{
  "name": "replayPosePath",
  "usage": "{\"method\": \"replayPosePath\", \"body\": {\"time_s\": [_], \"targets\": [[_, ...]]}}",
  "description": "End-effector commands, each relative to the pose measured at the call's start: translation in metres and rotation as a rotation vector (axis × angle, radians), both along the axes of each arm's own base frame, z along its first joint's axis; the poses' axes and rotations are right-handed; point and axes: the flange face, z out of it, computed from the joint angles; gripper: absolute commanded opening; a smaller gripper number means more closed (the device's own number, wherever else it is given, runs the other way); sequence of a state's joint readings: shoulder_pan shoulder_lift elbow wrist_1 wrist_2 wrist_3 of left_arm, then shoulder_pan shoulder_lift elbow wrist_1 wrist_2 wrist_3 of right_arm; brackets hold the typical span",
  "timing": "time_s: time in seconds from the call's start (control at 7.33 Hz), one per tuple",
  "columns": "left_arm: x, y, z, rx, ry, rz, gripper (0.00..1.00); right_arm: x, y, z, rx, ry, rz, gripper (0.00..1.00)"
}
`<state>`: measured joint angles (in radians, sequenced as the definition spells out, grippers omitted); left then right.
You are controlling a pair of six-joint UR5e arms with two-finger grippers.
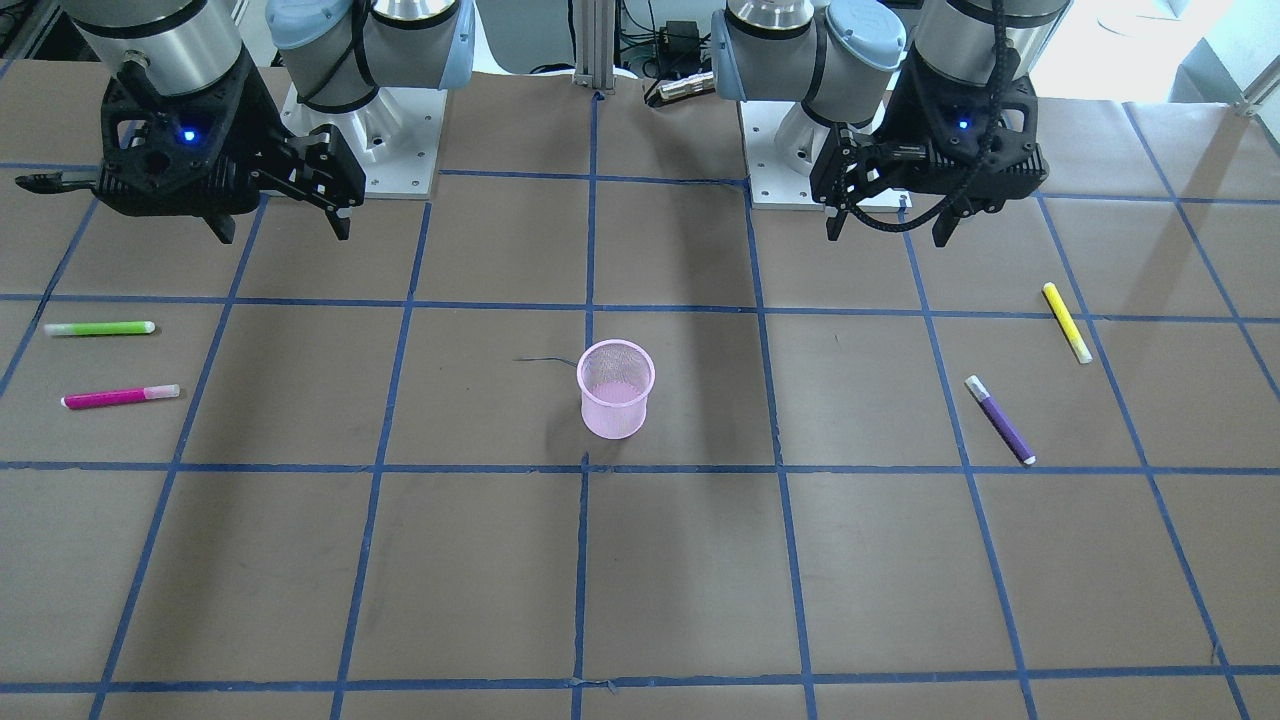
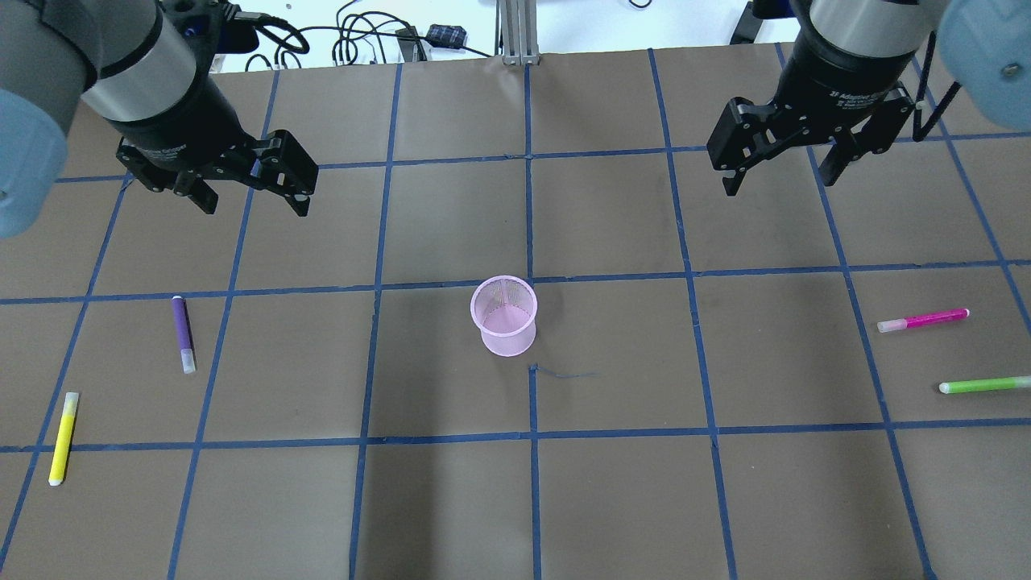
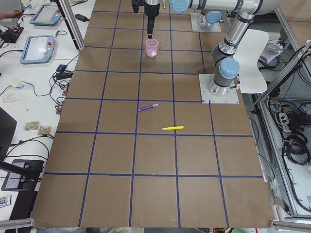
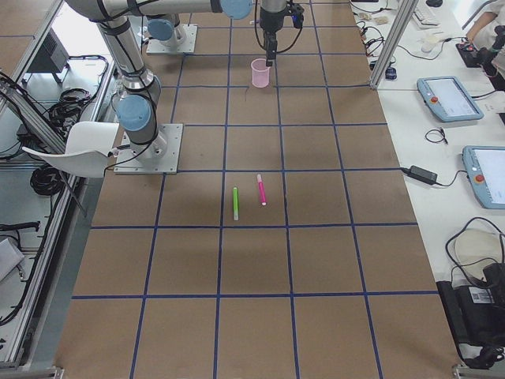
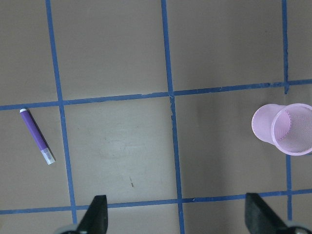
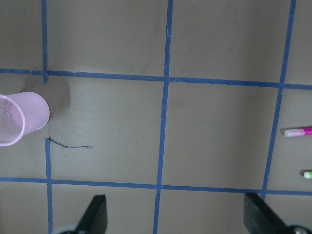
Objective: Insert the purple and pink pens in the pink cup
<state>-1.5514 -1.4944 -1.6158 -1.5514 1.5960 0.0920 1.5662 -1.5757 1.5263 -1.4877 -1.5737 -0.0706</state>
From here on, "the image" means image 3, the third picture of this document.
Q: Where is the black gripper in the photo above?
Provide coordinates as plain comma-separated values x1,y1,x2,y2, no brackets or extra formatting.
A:
144,0,160,39

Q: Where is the purple pen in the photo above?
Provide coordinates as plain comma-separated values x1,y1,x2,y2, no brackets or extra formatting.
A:
138,103,158,112

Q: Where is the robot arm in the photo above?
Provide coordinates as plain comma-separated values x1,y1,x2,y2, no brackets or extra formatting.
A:
132,0,222,39
170,0,281,97

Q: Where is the pink plastic cup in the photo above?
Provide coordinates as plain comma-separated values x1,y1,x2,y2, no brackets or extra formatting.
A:
145,38,158,57

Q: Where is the person hand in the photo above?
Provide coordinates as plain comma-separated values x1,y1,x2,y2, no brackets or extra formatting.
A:
0,9,23,19

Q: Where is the black power adapter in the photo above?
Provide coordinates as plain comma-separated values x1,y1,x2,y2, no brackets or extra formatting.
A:
74,14,89,22

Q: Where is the far teach pendant tablet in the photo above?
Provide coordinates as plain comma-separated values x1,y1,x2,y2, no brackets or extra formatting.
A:
30,4,62,26

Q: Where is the teach pendant tablet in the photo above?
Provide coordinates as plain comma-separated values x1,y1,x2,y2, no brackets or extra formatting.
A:
20,35,55,65
30,4,62,26

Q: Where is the white plastic chair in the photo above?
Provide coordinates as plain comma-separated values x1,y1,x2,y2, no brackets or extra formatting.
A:
234,29,269,94

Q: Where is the yellow pen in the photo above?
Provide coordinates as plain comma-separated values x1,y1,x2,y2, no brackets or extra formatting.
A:
161,126,184,131

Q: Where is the near teach pendant tablet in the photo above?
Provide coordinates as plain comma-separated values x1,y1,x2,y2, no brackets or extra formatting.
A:
20,35,55,65

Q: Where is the small snack bag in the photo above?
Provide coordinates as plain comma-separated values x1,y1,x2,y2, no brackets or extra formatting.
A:
37,126,52,135
24,121,40,131

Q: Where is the power strip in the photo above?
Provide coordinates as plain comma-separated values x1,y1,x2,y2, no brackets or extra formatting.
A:
276,112,291,133

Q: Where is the black monitor stand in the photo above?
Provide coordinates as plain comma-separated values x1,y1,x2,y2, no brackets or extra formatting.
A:
0,159,44,192

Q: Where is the colourful remote control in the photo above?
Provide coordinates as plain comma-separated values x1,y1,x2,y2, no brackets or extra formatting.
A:
0,194,12,208

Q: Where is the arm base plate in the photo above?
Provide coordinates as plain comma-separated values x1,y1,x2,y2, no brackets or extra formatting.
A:
199,74,240,104
190,13,221,33

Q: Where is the aluminium frame post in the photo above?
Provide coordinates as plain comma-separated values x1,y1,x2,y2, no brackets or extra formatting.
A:
56,0,85,51

